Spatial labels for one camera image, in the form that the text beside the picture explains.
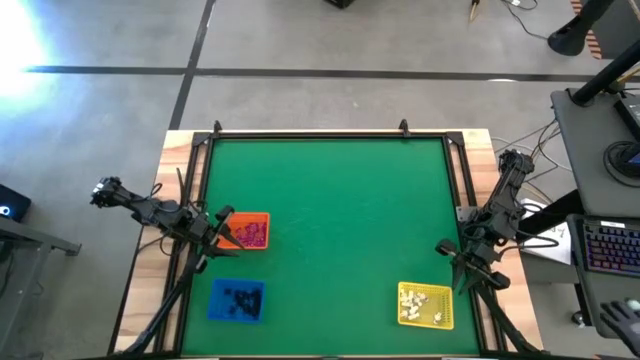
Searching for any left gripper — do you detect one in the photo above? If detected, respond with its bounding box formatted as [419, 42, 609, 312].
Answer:
[192, 203, 246, 275]

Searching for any yellow plastic basket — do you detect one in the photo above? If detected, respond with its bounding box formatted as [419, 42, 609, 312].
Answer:
[397, 281, 455, 331]

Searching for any dark grey cabinet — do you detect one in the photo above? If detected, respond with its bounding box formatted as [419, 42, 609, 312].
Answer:
[594, 0, 640, 60]

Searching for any black backlit keyboard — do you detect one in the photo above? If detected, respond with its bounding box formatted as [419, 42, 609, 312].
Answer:
[582, 219, 640, 277]

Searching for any white paper sheet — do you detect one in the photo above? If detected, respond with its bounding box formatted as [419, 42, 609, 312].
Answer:
[519, 198, 574, 266]

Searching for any grey keyboard desk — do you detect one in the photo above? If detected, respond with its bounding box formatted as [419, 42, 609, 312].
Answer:
[567, 213, 640, 341]

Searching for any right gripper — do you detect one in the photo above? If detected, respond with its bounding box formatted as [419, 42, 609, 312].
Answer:
[434, 238, 512, 296]

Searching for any blue plastic basket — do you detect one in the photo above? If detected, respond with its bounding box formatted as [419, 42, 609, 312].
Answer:
[207, 278, 267, 324]

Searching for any black aluminium table frame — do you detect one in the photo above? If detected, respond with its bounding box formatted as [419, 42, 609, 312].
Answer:
[107, 119, 546, 360]

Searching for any black desk leg bar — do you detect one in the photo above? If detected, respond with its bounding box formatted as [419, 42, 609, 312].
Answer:
[517, 189, 584, 239]

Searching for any black floor cable bundle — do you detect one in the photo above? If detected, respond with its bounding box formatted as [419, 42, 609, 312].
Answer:
[491, 118, 574, 201]

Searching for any black slanted pole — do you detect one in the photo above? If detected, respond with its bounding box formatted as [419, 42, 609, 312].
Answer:
[571, 38, 640, 107]

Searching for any black desk device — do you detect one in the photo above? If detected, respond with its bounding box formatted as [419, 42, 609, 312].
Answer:
[613, 92, 640, 142]

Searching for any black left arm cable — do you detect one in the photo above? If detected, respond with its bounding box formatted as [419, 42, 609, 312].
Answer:
[175, 167, 187, 206]

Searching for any orange plastic basket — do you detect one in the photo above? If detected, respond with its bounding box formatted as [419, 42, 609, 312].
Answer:
[217, 212, 271, 250]

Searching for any green table mat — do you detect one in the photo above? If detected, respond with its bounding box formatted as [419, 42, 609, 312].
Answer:
[180, 137, 481, 356]

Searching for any orange black striped mat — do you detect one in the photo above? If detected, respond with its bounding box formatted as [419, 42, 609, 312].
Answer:
[569, 0, 604, 47]

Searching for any grey side desk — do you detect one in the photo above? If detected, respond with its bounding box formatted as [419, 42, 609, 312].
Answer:
[550, 87, 640, 217]

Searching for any black stand foot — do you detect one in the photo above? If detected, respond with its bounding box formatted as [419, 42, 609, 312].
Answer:
[547, 0, 617, 57]

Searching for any black round monitor base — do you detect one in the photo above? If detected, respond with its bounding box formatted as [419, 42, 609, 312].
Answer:
[603, 139, 640, 181]

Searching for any person's hand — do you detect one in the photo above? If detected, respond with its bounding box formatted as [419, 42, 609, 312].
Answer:
[599, 299, 640, 357]

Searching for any black box device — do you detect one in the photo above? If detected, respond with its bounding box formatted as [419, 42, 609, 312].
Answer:
[0, 183, 33, 224]

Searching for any grey metal table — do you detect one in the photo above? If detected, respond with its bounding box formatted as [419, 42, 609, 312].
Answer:
[0, 215, 83, 360]

